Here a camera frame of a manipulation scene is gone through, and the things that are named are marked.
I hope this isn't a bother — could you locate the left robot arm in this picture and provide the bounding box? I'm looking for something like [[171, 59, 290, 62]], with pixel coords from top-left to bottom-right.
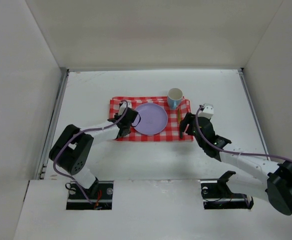
[[49, 105, 138, 198]]

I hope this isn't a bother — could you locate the red checkered cloth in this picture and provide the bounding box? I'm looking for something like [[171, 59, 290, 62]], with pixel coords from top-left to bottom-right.
[[109, 96, 193, 142]]

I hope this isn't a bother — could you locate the aluminium rail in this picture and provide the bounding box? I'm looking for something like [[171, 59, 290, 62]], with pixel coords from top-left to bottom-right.
[[33, 67, 69, 180], [238, 68, 269, 154]]

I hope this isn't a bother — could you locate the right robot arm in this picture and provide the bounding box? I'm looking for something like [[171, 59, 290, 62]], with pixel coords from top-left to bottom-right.
[[179, 109, 292, 216]]

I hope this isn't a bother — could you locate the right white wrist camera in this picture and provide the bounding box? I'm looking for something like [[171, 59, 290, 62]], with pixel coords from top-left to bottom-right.
[[198, 103, 214, 120]]

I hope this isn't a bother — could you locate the right aluminium rail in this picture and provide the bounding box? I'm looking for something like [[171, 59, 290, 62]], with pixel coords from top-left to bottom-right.
[[238, 68, 269, 154]]

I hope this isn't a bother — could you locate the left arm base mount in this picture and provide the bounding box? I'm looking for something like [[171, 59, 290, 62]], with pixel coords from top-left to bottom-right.
[[65, 181, 114, 211]]

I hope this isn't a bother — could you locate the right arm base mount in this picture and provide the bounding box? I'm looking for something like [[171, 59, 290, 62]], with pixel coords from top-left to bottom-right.
[[200, 171, 254, 210]]

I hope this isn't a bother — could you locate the purple plate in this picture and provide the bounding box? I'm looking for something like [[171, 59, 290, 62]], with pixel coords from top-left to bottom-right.
[[132, 103, 168, 136]]

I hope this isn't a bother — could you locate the gold knife green handle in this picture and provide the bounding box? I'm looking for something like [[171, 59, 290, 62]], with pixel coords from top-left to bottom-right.
[[177, 108, 183, 139]]

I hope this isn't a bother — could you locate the blue mug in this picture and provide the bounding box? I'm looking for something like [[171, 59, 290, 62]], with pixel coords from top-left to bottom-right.
[[167, 88, 183, 110]]

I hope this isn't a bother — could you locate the left aluminium rail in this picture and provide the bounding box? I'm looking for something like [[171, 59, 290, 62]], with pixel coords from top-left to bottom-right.
[[33, 67, 69, 180]]

